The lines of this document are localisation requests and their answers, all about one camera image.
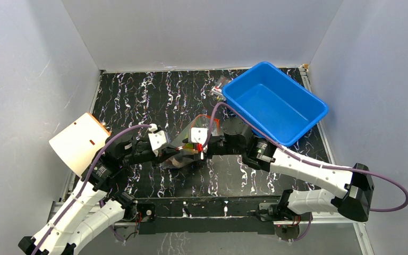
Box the clear zip bag orange zipper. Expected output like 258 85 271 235
160 114 220 169

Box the blue plastic bin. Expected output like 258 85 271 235
222 62 329 147

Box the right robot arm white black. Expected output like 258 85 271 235
182 116 374 222

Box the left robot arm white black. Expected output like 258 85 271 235
18 124 179 254

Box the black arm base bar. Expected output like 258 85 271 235
133 197 312 236

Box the small clear marker box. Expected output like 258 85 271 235
209 76 231 101

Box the black marbled table mat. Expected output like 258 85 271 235
92 69 316 198

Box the white paper towel roll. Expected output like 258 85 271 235
49 113 111 177

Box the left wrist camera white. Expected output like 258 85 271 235
148 124 169 157

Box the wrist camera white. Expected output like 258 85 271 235
148 124 169 157
188 127 208 152

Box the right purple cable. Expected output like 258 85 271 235
196 102 408 243

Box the purple cable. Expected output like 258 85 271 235
30 124 157 255
196 102 408 243

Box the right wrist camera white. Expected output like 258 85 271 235
188 127 208 152

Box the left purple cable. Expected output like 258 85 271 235
30 124 157 255

